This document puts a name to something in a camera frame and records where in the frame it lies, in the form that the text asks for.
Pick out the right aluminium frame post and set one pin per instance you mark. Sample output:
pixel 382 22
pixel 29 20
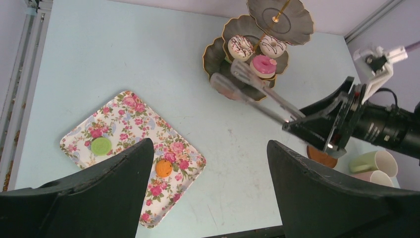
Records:
pixel 374 17

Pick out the aluminium frame post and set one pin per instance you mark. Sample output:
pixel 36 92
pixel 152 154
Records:
pixel 374 17
pixel 21 90

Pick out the orange tart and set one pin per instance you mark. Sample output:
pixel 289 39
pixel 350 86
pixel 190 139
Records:
pixel 263 66

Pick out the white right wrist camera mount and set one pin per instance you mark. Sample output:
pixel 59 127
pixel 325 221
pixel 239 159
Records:
pixel 377 65

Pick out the three tier dessert stand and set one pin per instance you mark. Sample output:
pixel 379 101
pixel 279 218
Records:
pixel 268 22

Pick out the green macaron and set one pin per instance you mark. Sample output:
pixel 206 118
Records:
pixel 101 146

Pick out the pink mug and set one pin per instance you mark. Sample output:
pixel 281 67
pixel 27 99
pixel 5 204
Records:
pixel 377 177

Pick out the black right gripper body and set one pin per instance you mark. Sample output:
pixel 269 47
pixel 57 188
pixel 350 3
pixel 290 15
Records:
pixel 389 127

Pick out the chocolate drizzled donut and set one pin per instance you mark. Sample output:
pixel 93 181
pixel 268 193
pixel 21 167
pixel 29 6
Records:
pixel 272 47

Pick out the small orange pastry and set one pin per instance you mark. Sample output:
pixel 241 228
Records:
pixel 163 168

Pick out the stainless steel serving tongs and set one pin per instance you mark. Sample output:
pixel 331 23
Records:
pixel 243 72

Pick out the white glazed donut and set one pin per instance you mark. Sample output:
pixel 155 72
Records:
pixel 240 48

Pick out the left aluminium frame post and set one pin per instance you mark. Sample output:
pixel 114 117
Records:
pixel 21 90

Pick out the floral square tray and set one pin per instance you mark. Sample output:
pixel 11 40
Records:
pixel 126 120

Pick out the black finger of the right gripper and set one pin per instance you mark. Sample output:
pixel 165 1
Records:
pixel 320 128

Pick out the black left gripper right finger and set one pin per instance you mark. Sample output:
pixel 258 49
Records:
pixel 316 201

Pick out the cream paper cup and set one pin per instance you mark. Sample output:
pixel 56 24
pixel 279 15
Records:
pixel 373 161

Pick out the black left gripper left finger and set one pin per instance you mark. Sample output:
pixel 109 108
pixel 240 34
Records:
pixel 102 201

